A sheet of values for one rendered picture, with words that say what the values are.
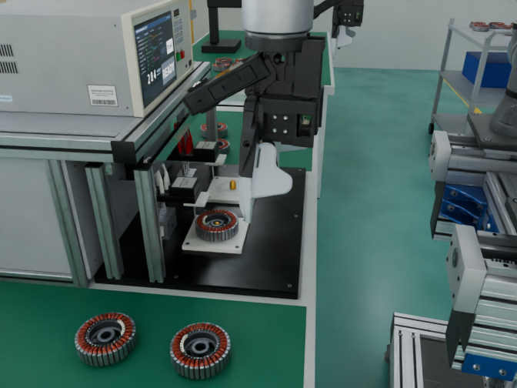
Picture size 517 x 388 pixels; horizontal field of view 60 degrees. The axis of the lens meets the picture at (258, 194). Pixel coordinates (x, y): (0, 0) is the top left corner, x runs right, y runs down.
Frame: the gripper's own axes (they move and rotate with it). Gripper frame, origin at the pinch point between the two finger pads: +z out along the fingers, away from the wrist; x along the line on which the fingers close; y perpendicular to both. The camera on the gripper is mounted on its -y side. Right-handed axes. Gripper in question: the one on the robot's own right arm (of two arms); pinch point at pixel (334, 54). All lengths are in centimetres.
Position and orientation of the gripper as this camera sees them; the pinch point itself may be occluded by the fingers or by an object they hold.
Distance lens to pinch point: 142.8
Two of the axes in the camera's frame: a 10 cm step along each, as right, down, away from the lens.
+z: 0.0, 8.8, 4.8
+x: 2.5, -4.6, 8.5
